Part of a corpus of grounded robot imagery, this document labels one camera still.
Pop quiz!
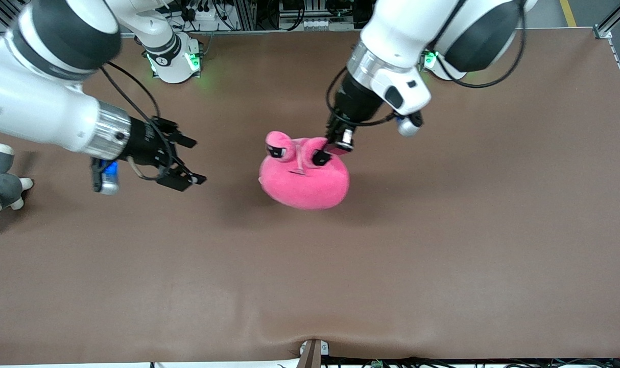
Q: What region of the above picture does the grey plush toy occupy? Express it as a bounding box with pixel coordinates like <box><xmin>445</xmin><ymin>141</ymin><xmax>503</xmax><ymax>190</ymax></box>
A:
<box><xmin>0</xmin><ymin>143</ymin><xmax>34</xmax><ymax>229</ymax></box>

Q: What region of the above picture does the metal table edge bracket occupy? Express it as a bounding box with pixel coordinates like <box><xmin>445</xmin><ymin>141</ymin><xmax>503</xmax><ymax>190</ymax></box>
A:
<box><xmin>297</xmin><ymin>339</ymin><xmax>329</xmax><ymax>368</ymax></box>

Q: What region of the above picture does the brown table mat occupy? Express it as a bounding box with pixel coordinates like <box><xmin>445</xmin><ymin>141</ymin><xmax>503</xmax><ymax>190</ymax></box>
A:
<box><xmin>0</xmin><ymin>28</ymin><xmax>620</xmax><ymax>366</ymax></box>

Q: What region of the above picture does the aluminium frame profile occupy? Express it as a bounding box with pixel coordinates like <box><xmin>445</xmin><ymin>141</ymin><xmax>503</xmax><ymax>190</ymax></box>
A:
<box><xmin>593</xmin><ymin>0</ymin><xmax>620</xmax><ymax>39</ymax></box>

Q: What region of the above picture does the white power strip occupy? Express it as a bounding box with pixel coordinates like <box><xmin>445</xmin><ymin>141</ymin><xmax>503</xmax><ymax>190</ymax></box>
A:
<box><xmin>183</xmin><ymin>0</ymin><xmax>220</xmax><ymax>22</ymax></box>

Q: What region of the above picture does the pink plush toy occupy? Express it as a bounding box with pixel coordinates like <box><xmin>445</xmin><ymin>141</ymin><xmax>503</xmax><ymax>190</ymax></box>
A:
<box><xmin>259</xmin><ymin>131</ymin><xmax>350</xmax><ymax>211</ymax></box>

